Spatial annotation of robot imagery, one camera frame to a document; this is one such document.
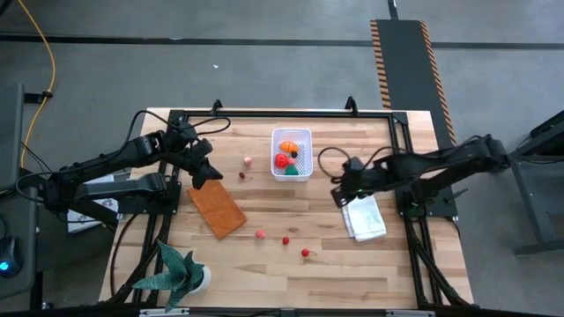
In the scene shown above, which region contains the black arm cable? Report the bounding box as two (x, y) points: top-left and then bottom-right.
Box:
(316, 146), (397, 180)
(127, 109), (233, 146)

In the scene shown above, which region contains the white perforated plastic basket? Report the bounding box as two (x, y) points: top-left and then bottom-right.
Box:
(271, 127), (314, 182)

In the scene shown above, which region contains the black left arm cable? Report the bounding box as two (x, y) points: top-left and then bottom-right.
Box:
(127, 109), (233, 146)

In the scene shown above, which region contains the orange folded cloth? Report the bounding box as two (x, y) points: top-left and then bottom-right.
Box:
(187, 179), (248, 241)

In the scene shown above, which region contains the black aluminium rig frame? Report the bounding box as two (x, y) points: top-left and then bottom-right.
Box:
(100, 108), (475, 309)

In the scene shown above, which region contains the yellow cable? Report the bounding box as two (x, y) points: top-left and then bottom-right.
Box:
(17, 0), (56, 168)

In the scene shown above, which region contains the black desk stand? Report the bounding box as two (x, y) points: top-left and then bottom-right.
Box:
(508, 109), (564, 257)

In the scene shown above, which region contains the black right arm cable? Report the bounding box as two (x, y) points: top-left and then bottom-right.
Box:
(316, 146), (397, 180)

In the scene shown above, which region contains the grey desk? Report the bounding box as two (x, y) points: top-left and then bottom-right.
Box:
(0, 82), (40, 303)

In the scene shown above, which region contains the black computer mouse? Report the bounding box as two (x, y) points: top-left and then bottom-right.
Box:
(0, 235), (23, 278)

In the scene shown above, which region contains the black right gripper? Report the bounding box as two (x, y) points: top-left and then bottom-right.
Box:
(330, 157), (375, 208)

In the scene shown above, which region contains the green plant in white pot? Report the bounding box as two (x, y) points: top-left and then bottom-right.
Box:
(131, 240), (212, 313)

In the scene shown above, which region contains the black striped-edge floor mat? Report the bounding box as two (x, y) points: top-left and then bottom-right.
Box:
(369, 18), (457, 146)

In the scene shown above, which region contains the white folded cloth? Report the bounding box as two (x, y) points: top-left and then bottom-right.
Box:
(342, 195), (388, 242)

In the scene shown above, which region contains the white paper booklet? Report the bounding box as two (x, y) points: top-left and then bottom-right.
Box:
(65, 173), (120, 234)

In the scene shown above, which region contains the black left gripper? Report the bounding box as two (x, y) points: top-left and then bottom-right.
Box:
(178, 138), (224, 190)

